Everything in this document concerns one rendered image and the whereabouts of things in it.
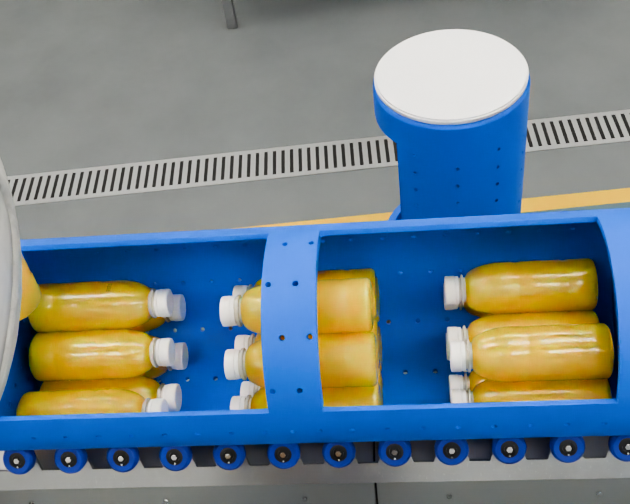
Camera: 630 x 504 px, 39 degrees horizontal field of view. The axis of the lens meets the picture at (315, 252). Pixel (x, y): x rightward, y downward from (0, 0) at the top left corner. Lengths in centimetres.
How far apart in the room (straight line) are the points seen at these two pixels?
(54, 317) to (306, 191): 181
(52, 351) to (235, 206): 178
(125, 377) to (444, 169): 70
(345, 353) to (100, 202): 212
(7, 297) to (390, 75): 143
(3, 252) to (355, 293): 85
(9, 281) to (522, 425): 89
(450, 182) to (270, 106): 178
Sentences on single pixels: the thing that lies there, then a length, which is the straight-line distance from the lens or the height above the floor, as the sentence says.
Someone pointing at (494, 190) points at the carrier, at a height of 85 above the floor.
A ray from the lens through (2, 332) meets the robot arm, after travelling 26.
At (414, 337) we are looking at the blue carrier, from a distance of 131.
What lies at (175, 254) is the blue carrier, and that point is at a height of 111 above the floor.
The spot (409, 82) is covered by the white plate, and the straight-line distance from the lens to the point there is 165.
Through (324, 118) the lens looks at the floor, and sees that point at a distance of 326.
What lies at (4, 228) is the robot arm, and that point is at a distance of 29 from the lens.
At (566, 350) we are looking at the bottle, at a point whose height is 113.
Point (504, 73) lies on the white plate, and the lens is 166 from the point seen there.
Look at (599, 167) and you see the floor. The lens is 304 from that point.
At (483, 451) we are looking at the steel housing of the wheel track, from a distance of 126.
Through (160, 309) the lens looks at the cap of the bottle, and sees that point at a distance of 123.
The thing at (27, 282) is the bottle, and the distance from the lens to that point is 108.
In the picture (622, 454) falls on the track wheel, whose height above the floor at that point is 96.
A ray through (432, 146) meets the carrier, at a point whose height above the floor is 98.
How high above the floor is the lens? 202
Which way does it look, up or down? 47 degrees down
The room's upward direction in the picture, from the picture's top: 10 degrees counter-clockwise
